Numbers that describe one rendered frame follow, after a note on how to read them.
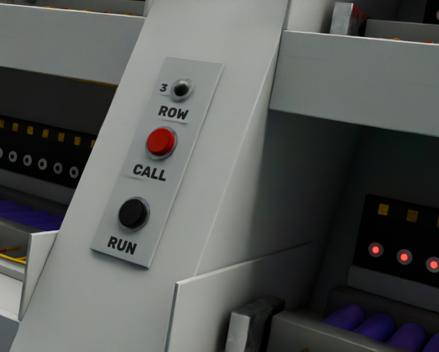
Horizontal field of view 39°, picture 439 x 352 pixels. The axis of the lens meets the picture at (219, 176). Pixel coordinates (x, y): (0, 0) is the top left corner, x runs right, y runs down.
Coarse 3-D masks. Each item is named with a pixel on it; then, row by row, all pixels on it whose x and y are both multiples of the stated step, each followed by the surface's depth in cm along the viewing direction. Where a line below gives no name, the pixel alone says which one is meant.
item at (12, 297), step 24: (0, 168) 62; (24, 192) 60; (48, 192) 59; (72, 192) 57; (48, 240) 35; (0, 288) 39; (24, 288) 34; (0, 312) 35; (24, 312) 34; (0, 336) 35
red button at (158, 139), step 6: (156, 132) 34; (162, 132) 34; (168, 132) 34; (150, 138) 34; (156, 138) 34; (162, 138) 34; (168, 138) 34; (150, 144) 34; (156, 144) 34; (162, 144) 34; (168, 144) 34; (150, 150) 34; (156, 150) 34; (162, 150) 34; (168, 150) 34
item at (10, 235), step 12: (0, 228) 46; (12, 228) 45; (24, 228) 46; (36, 228) 46; (0, 240) 46; (12, 240) 45; (24, 240) 45; (0, 252) 44; (12, 252) 45; (24, 252) 45; (24, 264) 42
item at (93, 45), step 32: (0, 0) 49; (32, 0) 53; (64, 0) 52; (96, 0) 50; (128, 0) 49; (0, 32) 45; (32, 32) 43; (64, 32) 42; (96, 32) 41; (128, 32) 39; (0, 64) 45; (32, 64) 43; (64, 64) 42; (96, 64) 41
